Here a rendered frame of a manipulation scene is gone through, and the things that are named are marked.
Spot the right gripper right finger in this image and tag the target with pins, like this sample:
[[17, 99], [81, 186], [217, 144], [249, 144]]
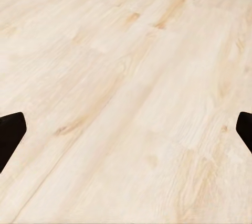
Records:
[[244, 128]]

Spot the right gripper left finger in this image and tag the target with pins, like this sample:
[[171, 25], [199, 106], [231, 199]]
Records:
[[12, 129]]

